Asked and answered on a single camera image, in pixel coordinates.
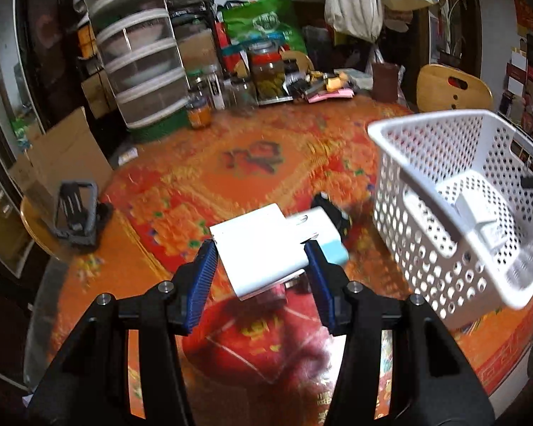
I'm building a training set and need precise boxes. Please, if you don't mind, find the white usb charger block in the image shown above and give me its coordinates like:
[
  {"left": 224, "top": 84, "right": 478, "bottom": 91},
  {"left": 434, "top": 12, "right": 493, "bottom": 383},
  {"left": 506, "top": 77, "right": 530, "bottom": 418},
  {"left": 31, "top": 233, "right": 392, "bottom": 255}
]
[{"left": 474, "top": 220, "right": 508, "bottom": 252}]

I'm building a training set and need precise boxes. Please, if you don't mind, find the white plug adapter m06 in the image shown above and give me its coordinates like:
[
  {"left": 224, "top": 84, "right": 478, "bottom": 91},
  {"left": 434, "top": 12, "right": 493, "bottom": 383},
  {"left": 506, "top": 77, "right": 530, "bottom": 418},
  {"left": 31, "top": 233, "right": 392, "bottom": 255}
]
[{"left": 454, "top": 189, "right": 498, "bottom": 228}]

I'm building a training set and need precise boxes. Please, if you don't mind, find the white perforated plastic basket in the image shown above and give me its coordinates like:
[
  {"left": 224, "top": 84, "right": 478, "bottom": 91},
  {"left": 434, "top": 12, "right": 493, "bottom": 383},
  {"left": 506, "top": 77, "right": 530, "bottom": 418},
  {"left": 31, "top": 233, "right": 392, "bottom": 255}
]
[{"left": 368, "top": 110, "right": 533, "bottom": 329}]

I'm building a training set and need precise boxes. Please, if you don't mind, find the white power adapter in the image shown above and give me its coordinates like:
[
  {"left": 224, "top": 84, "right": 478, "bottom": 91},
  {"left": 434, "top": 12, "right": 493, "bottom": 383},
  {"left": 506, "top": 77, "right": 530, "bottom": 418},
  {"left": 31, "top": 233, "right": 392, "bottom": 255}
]
[{"left": 210, "top": 204, "right": 308, "bottom": 300}]

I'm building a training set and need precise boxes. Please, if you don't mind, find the wooden chair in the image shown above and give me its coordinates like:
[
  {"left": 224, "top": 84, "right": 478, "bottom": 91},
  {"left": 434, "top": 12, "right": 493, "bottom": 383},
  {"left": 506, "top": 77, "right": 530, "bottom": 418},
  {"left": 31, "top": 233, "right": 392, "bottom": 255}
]
[{"left": 416, "top": 64, "right": 494, "bottom": 113}]

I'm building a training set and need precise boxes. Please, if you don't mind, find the brown ceramic mug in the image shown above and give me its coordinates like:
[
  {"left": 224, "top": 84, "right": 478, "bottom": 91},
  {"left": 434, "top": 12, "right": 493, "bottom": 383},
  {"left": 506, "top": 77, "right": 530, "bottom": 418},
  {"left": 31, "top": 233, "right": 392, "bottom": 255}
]
[{"left": 372, "top": 62, "right": 399, "bottom": 103}]

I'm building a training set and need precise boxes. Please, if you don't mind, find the white blue power bank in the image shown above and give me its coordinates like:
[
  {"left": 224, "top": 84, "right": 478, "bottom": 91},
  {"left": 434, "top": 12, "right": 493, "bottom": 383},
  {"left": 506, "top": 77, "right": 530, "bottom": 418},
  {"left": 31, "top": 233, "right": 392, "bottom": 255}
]
[{"left": 286, "top": 207, "right": 349, "bottom": 266}]

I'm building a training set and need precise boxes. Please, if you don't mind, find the cardboard box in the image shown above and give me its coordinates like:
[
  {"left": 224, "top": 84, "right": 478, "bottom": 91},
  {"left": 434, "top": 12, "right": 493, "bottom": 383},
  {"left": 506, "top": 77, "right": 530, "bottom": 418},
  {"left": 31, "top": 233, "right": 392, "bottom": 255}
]
[{"left": 8, "top": 108, "right": 112, "bottom": 218}]

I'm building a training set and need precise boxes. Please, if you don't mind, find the beige cloth tote bag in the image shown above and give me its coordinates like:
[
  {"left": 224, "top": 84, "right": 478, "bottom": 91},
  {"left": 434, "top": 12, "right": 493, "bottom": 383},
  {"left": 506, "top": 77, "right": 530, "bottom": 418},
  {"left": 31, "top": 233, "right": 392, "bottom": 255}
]
[{"left": 324, "top": 0, "right": 384, "bottom": 42}]

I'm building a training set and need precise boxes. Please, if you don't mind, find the glass jar of pickles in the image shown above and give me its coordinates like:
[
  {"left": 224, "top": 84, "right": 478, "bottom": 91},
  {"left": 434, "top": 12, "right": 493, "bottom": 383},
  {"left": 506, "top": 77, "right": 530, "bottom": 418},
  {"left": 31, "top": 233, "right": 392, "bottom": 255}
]
[{"left": 247, "top": 40, "right": 286, "bottom": 101}]

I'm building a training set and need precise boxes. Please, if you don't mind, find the orange lidded small jar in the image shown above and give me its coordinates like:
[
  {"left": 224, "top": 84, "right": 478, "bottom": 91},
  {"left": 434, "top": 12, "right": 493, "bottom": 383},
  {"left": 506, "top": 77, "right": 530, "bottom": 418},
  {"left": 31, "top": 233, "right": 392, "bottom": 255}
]
[{"left": 187, "top": 96, "right": 212, "bottom": 129}]

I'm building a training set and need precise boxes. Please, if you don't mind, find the green shopping bag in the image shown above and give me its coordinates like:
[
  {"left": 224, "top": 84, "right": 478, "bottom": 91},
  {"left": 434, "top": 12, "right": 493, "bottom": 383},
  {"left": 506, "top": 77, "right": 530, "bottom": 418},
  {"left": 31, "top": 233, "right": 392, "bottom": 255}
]
[{"left": 221, "top": 0, "right": 307, "bottom": 54}]

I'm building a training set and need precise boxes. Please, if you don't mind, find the white stacked drawer organizer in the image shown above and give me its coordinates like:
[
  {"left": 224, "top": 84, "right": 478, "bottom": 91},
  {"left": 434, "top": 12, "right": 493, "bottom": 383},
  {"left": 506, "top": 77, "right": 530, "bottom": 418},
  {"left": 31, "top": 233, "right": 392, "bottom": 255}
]
[{"left": 82, "top": 0, "right": 188, "bottom": 130}]

